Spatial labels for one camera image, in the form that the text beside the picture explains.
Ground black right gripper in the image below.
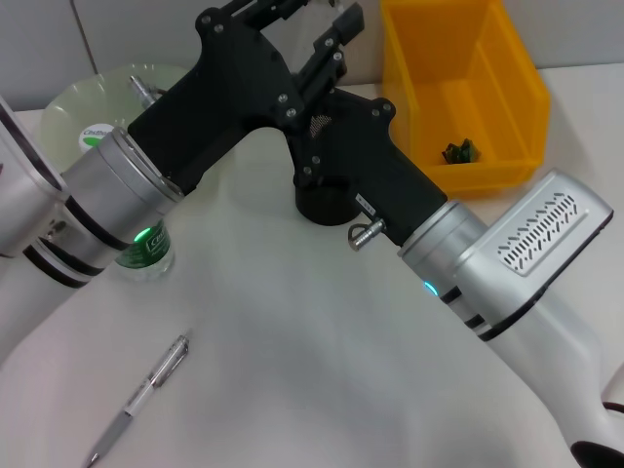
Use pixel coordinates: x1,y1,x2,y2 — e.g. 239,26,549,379
286,86,449,246

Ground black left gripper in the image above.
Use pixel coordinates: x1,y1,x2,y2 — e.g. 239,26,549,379
127,0,367,194

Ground green plastic scrap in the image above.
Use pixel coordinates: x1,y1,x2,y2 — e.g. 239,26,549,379
440,138,483,165

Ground clear bottle green label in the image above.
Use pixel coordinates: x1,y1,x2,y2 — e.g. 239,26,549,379
77,125,176,283

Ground silver pen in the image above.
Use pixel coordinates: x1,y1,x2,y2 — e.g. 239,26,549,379
82,329,192,465

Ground black mesh pen holder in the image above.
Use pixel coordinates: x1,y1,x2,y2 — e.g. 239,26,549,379
293,112,363,227

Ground translucent green fruit bowl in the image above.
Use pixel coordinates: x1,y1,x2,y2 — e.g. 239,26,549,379
38,61,196,170

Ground yellow plastic bin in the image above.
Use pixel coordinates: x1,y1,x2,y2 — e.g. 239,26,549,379
379,0,552,197

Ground silver left gripper connector stud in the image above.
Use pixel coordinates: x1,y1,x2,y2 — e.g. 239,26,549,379
127,75,170,107

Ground grey right gripper cable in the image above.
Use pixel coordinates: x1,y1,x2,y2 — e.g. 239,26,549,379
346,216,387,254

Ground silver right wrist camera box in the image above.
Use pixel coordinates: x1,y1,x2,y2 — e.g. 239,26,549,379
467,169,615,321

